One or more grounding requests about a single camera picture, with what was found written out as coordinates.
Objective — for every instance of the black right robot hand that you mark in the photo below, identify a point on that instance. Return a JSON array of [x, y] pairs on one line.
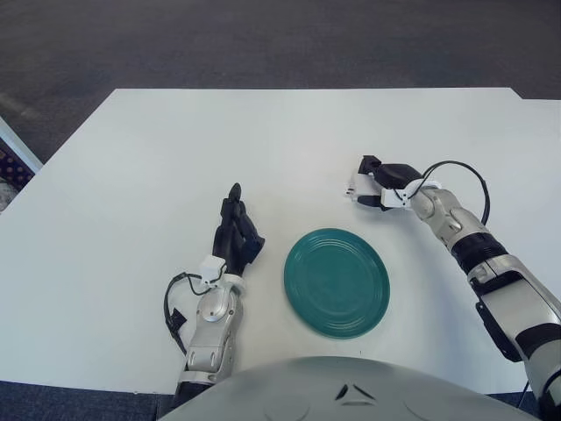
[[396, 175]]

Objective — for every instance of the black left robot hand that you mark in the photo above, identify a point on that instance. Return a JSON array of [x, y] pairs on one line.
[[236, 241]]

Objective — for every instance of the white charger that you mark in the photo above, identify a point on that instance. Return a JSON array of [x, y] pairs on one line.
[[361, 186]]

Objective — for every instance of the teal plate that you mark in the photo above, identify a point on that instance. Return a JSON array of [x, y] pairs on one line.
[[337, 285]]

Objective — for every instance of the silver robot torso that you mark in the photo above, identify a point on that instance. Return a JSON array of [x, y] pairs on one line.
[[328, 394]]

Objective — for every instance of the dark patterned rug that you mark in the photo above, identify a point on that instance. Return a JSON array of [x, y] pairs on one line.
[[13, 169]]

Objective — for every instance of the white panel edge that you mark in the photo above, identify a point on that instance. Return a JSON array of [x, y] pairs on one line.
[[17, 142]]

